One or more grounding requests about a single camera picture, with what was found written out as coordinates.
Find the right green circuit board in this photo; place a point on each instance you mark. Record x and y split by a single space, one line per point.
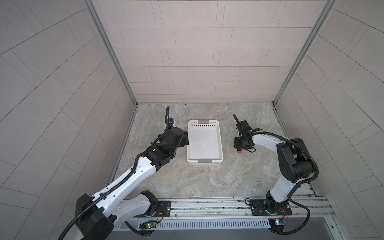
277 225

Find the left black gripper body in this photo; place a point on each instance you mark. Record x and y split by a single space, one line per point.
179 142

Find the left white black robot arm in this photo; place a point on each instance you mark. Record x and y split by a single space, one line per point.
96 216

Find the green circuit board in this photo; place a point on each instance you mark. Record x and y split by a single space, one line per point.
148 225
277 225

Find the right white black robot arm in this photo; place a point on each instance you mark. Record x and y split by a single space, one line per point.
296 165

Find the white plastic bin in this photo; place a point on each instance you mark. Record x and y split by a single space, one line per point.
205 144

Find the aluminium mounting rail frame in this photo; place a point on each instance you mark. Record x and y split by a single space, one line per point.
231 214

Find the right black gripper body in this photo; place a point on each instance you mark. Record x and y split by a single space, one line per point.
247 146

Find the left green circuit board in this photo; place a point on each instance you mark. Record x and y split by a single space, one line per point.
148 225

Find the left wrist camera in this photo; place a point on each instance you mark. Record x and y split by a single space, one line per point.
171 122

